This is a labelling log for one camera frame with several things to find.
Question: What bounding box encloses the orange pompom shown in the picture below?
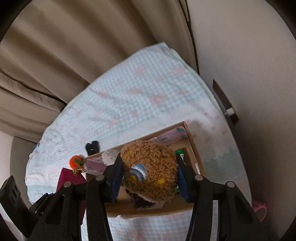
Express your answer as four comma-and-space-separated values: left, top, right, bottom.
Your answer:
69, 155, 85, 170

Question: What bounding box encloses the grey sock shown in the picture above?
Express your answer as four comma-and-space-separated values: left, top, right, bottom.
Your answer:
101, 149, 120, 166

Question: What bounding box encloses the black hair scrunchie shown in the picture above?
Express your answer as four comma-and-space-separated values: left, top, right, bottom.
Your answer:
85, 141, 100, 156

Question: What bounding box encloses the brown fuzzy round plush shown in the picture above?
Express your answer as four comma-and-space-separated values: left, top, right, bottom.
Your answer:
120, 141, 178, 202

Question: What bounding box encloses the green tissue packet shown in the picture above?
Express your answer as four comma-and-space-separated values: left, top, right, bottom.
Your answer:
174, 148, 185, 164

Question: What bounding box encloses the pink slipper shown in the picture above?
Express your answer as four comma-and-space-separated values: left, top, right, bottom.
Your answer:
252, 199, 267, 222

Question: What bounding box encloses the grey padded headboard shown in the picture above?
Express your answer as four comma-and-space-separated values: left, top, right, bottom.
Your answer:
10, 137, 36, 208

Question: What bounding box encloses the pink patterned cardboard box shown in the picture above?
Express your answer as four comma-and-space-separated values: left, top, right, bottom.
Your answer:
85, 121, 206, 219

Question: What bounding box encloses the beige curtain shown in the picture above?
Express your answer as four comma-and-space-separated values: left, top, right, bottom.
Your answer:
1, 1, 198, 142

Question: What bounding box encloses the dark wall fixture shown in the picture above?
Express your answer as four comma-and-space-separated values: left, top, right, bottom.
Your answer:
212, 79, 239, 125

